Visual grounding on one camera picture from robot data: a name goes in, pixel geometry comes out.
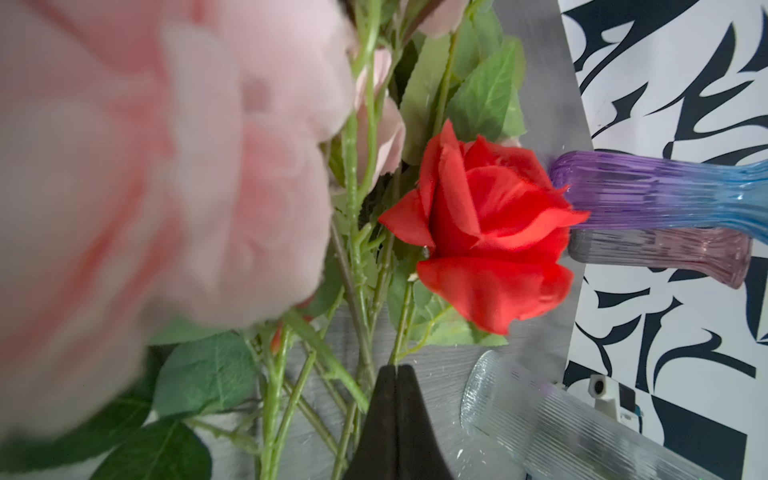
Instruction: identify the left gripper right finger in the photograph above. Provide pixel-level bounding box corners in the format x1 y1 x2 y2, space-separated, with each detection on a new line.
395 365 453 480

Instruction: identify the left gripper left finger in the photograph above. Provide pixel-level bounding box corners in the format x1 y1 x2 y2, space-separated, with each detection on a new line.
343 366 398 480

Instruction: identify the clear glass vase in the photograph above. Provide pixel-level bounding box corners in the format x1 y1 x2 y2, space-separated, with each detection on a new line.
460 351 714 479

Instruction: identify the pink rose stem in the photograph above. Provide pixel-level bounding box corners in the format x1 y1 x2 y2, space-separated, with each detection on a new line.
353 0 529 169

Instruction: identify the blue purple glass vase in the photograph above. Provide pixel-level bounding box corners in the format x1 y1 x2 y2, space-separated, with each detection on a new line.
550 151 767 243

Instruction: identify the dark pink glass vase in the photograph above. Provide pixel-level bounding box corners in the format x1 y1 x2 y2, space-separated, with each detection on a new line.
568 227 753 289

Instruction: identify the red rose stem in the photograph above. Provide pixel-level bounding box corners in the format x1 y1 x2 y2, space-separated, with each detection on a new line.
379 122 589 336

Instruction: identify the pink spray roses bunch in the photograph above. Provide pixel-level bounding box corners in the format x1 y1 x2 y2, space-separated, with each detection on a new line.
1 1 392 479

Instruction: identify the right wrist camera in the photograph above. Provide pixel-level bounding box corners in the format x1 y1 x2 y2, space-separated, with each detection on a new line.
588 374 643 433

